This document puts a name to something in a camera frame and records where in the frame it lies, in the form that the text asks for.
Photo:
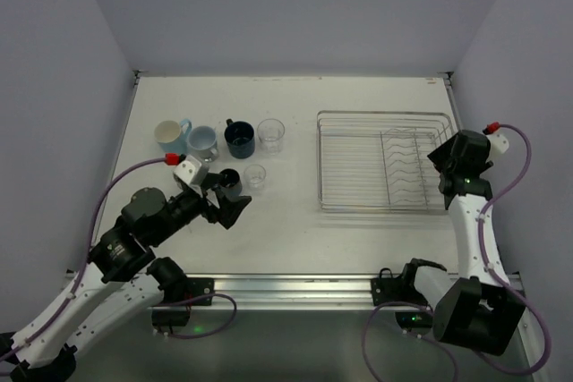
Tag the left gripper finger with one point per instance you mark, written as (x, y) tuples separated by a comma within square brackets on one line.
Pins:
[(215, 183), (228, 210)]

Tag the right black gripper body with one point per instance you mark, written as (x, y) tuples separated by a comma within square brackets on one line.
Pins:
[(446, 182)]

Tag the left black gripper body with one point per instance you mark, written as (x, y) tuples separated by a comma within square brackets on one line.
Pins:
[(214, 201)]

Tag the small dark blue cup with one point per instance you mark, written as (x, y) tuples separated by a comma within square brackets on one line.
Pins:
[(231, 183)]

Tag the pale grey-blue mug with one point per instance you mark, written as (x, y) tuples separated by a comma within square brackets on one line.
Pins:
[(202, 143)]

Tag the small clear glass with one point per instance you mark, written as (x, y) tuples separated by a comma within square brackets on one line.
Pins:
[(255, 177)]

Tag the large dark blue mug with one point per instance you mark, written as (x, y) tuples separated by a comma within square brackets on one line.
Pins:
[(239, 136)]

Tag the light blue mug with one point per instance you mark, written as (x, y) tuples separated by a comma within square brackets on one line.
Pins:
[(172, 136)]

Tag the clear faceted glass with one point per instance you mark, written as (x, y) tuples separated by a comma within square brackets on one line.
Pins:
[(271, 133)]

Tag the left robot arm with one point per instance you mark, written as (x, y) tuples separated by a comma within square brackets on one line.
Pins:
[(122, 276)]

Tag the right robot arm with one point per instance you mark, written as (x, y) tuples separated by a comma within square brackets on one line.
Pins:
[(475, 311)]

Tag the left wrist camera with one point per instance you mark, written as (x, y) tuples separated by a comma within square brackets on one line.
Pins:
[(190, 173)]

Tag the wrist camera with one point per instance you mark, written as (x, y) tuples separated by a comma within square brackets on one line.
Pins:
[(190, 173), (499, 144)]

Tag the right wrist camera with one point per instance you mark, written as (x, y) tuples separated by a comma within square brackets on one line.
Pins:
[(499, 144)]

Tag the metal wire dish rack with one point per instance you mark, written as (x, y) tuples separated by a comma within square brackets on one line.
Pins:
[(377, 162)]

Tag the aluminium front rail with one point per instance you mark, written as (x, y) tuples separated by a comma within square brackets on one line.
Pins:
[(291, 290)]

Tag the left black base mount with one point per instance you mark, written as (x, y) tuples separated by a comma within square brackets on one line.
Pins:
[(173, 319)]

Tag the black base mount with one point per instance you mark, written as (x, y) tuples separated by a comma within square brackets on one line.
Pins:
[(389, 287), (173, 319)]

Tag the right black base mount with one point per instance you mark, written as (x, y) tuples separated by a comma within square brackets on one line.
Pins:
[(389, 287)]

